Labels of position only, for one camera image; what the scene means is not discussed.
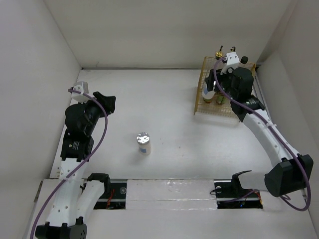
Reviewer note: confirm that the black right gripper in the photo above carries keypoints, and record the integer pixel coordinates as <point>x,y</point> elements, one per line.
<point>230,72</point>

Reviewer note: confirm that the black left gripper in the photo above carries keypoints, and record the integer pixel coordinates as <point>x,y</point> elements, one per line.
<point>108,101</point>

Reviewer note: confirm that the silver-lid spice jar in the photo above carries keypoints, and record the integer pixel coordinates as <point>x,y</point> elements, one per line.
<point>207,93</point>
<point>144,143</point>

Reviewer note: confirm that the yellow-cap sauce bottle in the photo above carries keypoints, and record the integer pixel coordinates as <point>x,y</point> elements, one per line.
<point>208,100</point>
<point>220,98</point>

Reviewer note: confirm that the clear oil bottle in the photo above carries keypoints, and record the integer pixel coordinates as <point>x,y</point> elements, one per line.
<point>219,53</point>

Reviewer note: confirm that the clear bottle black cap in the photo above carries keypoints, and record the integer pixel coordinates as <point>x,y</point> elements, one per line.
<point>243,62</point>

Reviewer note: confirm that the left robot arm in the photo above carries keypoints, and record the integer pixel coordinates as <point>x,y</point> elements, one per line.
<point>66,210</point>

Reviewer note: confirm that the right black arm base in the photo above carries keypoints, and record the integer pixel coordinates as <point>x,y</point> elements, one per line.
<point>229,194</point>

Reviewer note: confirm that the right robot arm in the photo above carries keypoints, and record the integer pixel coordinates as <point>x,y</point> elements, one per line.
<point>291,170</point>

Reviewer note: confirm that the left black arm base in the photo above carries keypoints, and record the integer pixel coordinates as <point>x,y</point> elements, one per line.
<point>114,194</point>

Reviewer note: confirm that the white foam front board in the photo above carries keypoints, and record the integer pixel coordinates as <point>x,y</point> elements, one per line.
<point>170,194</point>

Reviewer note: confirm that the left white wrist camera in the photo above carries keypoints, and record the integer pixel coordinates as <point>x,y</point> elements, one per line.
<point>79,89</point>

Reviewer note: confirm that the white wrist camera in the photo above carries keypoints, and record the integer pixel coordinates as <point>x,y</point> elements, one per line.
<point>79,89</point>
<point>231,60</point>

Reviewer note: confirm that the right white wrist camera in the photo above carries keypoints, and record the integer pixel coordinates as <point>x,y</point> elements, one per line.
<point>231,60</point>

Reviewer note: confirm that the gold wire basket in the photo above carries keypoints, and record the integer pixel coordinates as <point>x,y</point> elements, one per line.
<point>228,109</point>

